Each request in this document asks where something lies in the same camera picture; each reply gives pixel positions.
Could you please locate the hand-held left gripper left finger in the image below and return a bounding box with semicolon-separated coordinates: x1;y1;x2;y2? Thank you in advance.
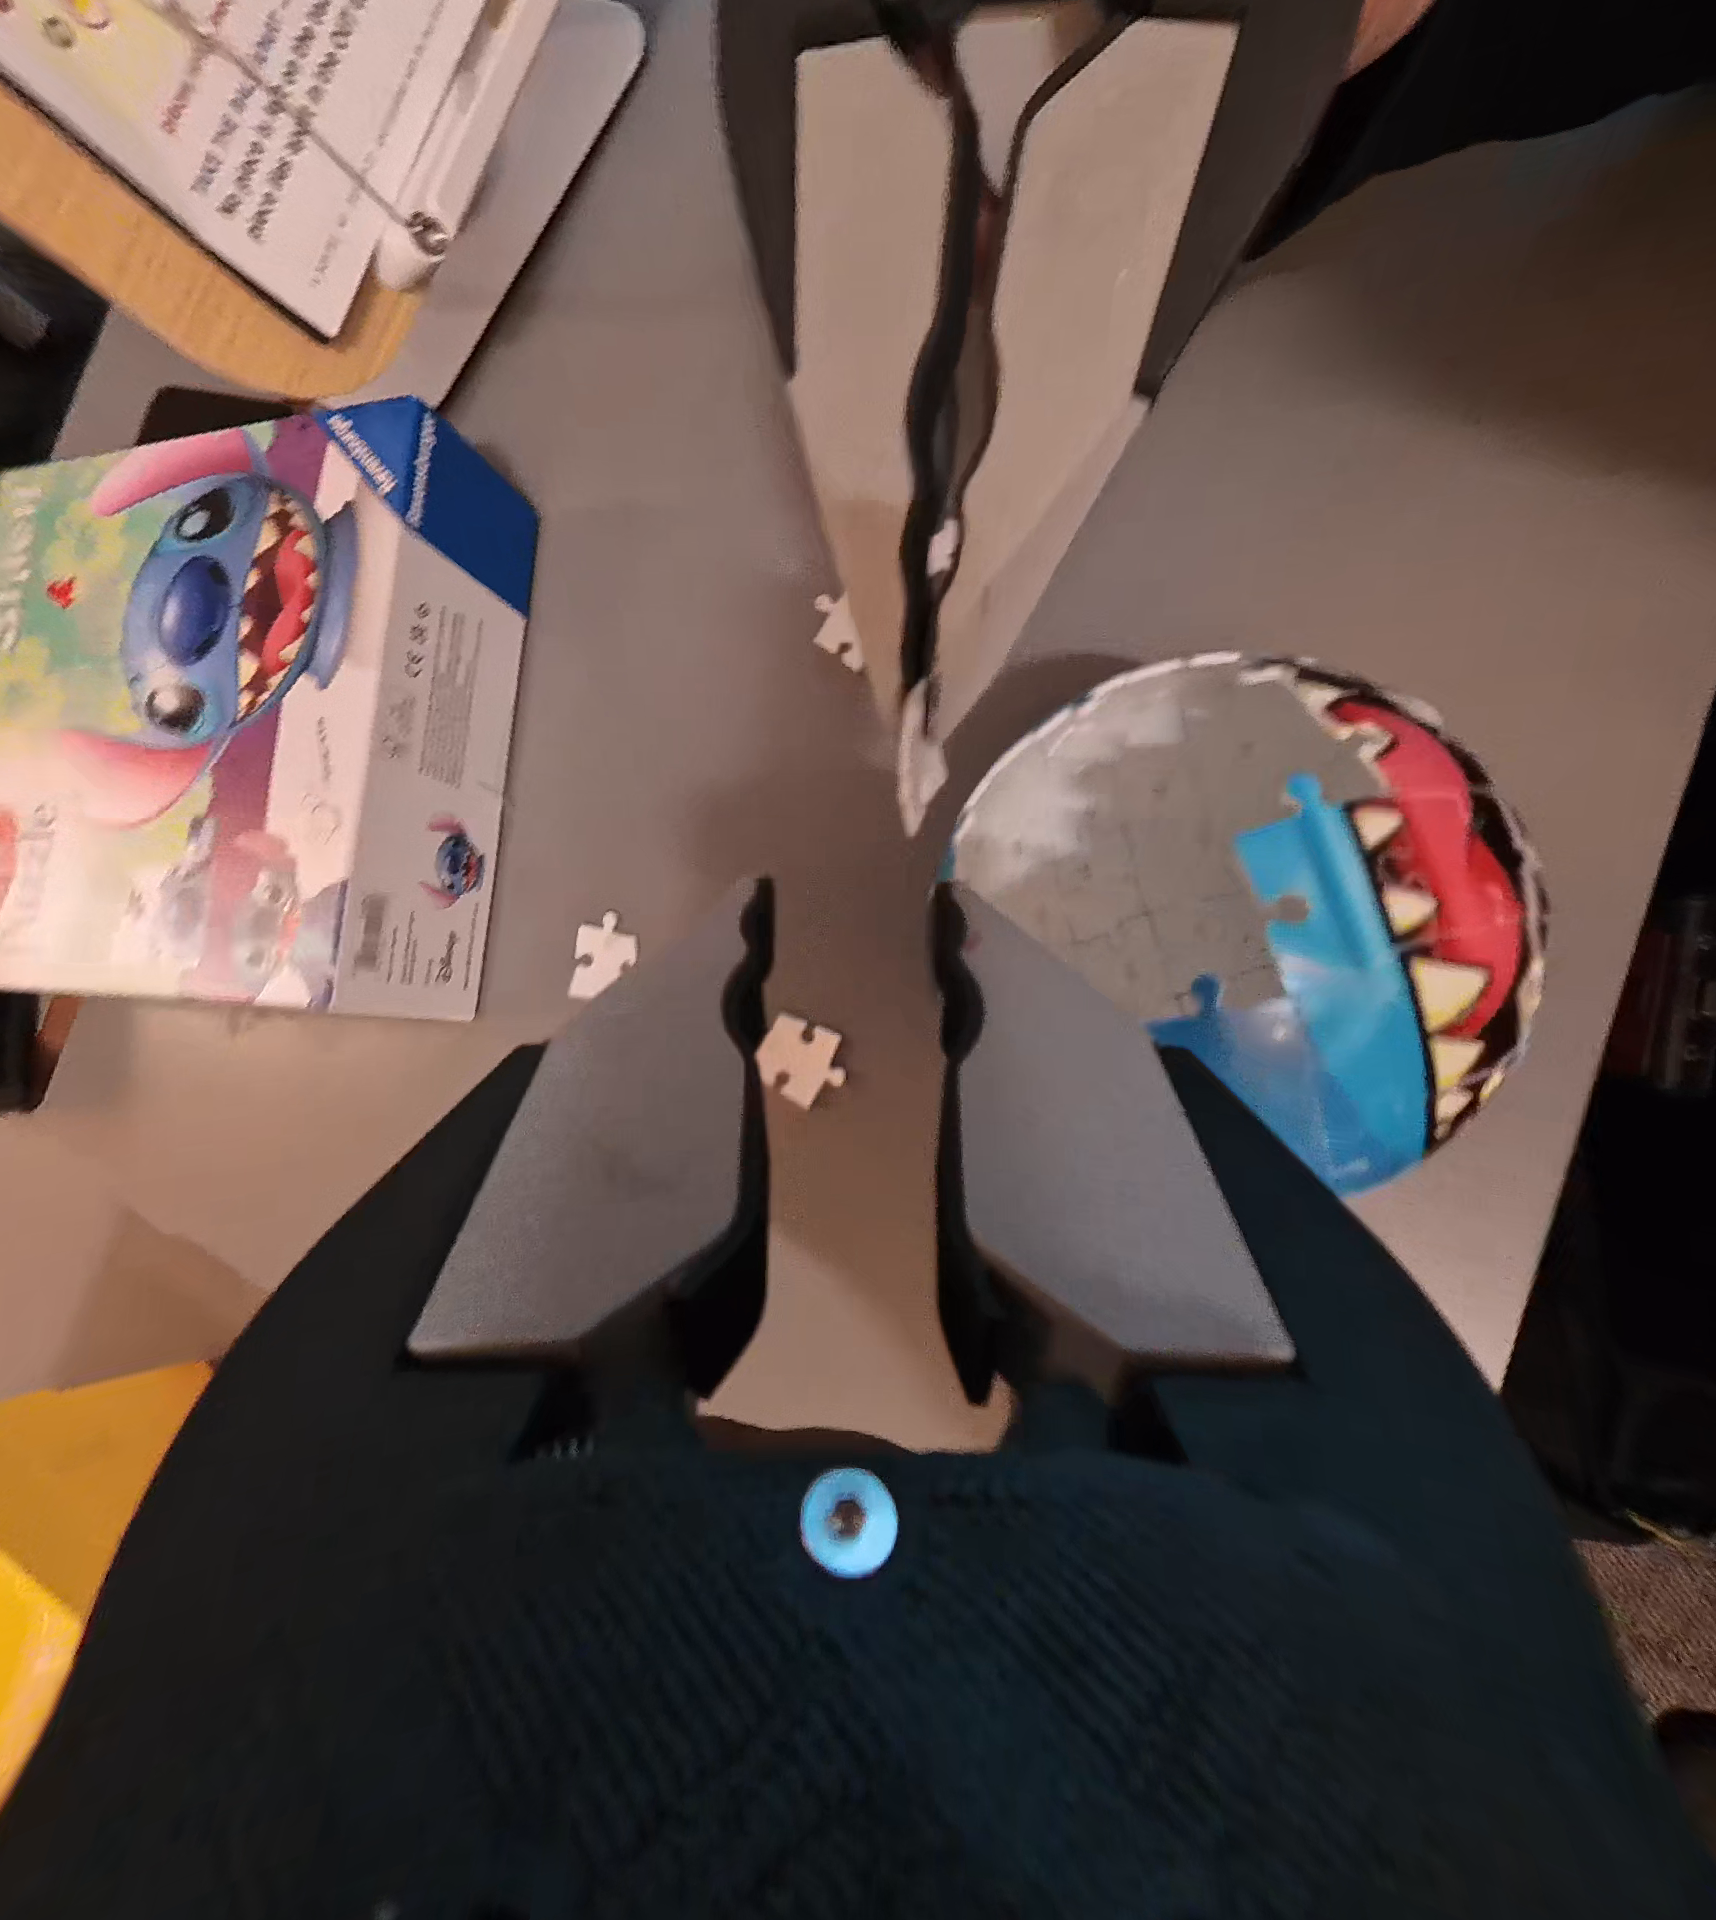
403;876;779;1405

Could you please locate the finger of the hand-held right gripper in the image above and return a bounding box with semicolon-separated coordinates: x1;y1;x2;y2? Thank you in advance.
786;14;987;722
921;14;1242;749

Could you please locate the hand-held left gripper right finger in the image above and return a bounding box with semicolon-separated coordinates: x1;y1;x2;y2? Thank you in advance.
928;884;1301;1409

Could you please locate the blue puzzle ball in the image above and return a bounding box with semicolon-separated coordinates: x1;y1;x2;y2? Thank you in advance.
942;653;1549;1199

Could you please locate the single white puzzle piece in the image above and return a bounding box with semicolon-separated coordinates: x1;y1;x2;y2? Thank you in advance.
893;682;950;838

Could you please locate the printed cardboard puzzle box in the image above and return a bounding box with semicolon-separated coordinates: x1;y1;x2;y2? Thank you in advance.
0;396;541;1023

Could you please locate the wooden document stand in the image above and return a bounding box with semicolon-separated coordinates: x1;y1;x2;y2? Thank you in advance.
0;0;647;408

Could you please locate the printed instruction sheet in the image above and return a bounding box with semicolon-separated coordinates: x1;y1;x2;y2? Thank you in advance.
0;0;560;340

